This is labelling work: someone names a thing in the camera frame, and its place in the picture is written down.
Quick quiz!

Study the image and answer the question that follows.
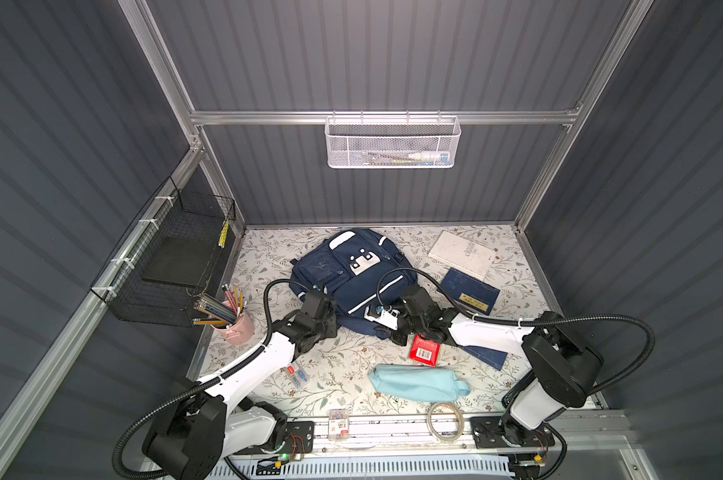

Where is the navy blue notebook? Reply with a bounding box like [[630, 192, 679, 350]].
[[441, 268, 507, 371]]

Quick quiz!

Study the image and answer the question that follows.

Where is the navy blue student backpack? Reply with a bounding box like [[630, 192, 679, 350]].
[[291, 228, 417, 340]]

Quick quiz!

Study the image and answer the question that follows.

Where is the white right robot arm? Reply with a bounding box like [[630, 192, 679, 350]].
[[393, 285, 603, 436]]

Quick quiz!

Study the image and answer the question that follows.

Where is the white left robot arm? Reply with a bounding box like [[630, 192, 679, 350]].
[[142, 290, 338, 479]]

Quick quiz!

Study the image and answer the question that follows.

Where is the red calculator package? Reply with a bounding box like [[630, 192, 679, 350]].
[[409, 335, 441, 367]]

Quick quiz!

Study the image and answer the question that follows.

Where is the light teal pencil case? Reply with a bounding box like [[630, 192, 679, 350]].
[[369, 364, 471, 403]]

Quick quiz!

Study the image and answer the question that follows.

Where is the pink pencil cup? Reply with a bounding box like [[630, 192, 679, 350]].
[[213, 311, 255, 347]]

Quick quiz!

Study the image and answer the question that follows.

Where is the white Robinson Crusoe book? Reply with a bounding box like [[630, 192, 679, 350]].
[[429, 230, 501, 280]]

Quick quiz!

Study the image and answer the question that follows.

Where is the small clear eraser box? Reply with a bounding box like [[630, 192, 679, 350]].
[[328, 408, 350, 441]]

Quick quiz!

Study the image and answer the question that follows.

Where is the clear tape roll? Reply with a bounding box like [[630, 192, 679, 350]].
[[425, 402, 465, 443]]

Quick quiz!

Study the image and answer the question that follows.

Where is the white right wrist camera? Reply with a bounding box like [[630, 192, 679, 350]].
[[363, 305, 399, 331]]

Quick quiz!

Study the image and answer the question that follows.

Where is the black wire mesh basket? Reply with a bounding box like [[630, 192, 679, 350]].
[[91, 179, 237, 328]]

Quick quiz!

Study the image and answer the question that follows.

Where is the white wire mesh basket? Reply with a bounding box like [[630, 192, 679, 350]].
[[324, 114, 461, 169]]

